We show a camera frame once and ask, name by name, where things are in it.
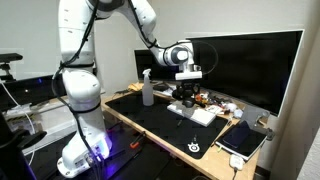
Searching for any white round object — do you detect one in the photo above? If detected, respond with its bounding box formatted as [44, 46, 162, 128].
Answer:
[223, 102, 238, 113]

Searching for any grey metal tablet stand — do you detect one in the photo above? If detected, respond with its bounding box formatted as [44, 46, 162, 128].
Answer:
[239, 104, 276, 142]

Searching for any white computer keyboard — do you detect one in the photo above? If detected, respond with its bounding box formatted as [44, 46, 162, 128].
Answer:
[166, 99, 218, 128]

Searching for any white charger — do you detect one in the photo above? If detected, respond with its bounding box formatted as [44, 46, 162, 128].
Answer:
[229, 153, 246, 172]

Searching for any large white-framed monitor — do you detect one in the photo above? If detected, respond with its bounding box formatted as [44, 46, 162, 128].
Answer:
[184, 29, 305, 117]

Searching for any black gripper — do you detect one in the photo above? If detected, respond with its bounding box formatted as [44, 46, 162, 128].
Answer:
[173, 79, 201, 103]

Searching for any black orange clamp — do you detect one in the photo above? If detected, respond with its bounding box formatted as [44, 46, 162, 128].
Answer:
[129, 131, 148, 150]

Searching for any black-framed monitor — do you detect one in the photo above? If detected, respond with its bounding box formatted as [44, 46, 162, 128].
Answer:
[133, 48, 188, 83]

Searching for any black desk mat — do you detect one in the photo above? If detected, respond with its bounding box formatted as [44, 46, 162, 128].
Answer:
[104, 91, 231, 160]

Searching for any black perforated breadboard table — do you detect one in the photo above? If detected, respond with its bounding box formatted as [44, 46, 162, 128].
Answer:
[26, 109, 181, 180]

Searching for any translucent white spray bottle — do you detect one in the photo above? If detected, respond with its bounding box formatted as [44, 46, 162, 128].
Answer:
[141, 68, 155, 107]

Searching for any red snack packet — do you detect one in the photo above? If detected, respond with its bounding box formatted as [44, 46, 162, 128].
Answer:
[194, 94, 209, 105]

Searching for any black flat screen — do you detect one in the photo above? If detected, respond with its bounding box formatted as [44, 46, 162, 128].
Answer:
[0, 73, 64, 111]

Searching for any dark smartphone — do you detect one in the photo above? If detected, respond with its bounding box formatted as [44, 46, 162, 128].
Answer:
[222, 120, 252, 149]

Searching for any black camera on tripod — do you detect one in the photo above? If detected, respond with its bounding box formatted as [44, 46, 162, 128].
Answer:
[0, 52, 24, 81]

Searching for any white cable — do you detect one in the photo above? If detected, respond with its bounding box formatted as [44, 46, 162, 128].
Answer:
[0, 79, 38, 168]

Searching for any white tablet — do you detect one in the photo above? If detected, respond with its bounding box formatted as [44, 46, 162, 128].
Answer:
[214, 124, 269, 162]

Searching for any black equipment block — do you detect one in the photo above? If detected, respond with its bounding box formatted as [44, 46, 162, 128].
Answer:
[0, 113, 48, 180]

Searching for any orange cloth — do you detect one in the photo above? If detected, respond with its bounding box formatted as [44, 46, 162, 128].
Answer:
[128, 82, 144, 93]

